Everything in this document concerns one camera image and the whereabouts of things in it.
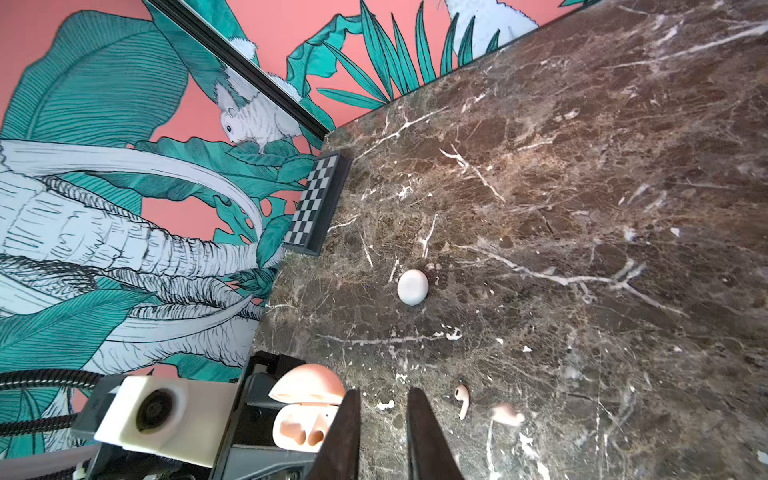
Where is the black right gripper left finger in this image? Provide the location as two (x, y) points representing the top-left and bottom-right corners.
(307, 389), (361, 480)

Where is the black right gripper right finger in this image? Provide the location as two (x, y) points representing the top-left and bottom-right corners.
(407, 388), (463, 480)

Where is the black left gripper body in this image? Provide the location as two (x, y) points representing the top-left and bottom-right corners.
(209, 351), (317, 479)

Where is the pink round disc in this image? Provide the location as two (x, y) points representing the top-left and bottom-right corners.
(268, 364), (346, 453)

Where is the pink wireless earbud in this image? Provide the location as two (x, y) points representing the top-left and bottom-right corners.
(491, 403), (525, 427)
(454, 384), (470, 420)

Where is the white earbuds charging case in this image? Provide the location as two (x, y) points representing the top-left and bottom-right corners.
(397, 269), (429, 306)

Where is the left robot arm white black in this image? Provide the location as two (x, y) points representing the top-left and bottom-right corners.
(1, 351), (345, 479)

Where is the black white checkerboard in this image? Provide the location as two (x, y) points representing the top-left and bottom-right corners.
(283, 151), (352, 257)

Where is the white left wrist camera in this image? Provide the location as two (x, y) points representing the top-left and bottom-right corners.
(94, 376), (238, 468)

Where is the black metal frame post left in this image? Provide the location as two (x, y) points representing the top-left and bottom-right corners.
(149, 0), (329, 141)

